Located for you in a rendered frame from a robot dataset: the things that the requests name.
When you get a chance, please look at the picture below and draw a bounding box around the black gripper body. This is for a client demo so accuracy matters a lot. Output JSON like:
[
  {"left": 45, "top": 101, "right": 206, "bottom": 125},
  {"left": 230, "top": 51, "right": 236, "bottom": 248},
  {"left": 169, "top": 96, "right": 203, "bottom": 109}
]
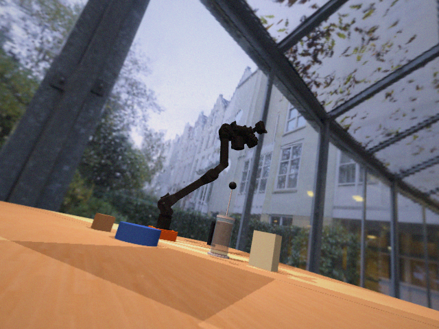
[{"left": 243, "top": 121, "right": 265, "bottom": 138}]

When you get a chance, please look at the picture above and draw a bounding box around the blue cylinder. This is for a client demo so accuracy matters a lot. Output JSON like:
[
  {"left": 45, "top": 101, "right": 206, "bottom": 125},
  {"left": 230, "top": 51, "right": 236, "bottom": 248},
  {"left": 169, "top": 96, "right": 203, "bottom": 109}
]
[{"left": 114, "top": 221, "right": 162, "bottom": 247}]

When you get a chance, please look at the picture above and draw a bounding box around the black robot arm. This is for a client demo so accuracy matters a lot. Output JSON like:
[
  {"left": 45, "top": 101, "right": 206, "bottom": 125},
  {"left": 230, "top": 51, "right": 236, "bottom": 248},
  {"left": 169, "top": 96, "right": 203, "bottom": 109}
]
[{"left": 153, "top": 121, "right": 258, "bottom": 230}]

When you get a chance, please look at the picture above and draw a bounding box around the french press coffee maker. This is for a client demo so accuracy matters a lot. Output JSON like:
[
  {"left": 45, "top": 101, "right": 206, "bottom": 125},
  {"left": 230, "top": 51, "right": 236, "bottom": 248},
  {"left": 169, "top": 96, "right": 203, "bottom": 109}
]
[{"left": 207, "top": 182, "right": 237, "bottom": 258}]

